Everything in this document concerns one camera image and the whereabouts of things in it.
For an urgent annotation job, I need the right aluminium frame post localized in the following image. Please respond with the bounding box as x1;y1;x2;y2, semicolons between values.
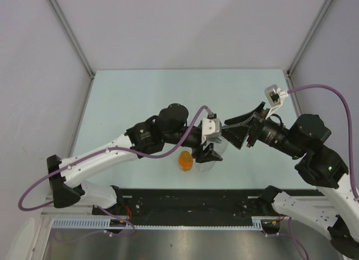
286;0;336;78

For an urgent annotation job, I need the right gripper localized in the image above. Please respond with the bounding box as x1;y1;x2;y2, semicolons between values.
219;101;303;158

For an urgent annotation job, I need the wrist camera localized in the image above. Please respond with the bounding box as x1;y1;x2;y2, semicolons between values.
264;84;289;118
201;118;222;144

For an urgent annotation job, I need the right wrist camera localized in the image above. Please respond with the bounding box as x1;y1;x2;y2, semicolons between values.
264;84;289;118

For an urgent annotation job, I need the orange bottle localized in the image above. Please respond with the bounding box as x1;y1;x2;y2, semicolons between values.
178;150;194;172

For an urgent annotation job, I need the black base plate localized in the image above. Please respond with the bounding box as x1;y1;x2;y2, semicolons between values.
106;189;278;217

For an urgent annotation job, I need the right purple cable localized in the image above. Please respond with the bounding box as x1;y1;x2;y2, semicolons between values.
286;84;359;200

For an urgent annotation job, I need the slotted cable duct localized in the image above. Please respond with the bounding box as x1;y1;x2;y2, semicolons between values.
52;217;280;231

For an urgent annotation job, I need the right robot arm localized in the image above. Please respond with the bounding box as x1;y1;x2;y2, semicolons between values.
222;103;358;259

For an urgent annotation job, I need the left aluminium frame post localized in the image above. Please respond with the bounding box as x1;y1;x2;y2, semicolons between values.
46;0;95;79

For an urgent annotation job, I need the aluminium frame post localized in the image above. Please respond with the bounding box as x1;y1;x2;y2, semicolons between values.
46;0;95;79
286;0;336;78

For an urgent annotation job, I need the clear plastic bottle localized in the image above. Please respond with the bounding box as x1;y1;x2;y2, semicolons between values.
192;136;228;172

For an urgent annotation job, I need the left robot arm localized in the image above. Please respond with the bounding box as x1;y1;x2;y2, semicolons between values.
47;103;222;215

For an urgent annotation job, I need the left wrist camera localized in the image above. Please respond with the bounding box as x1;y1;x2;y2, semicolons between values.
201;118;222;144

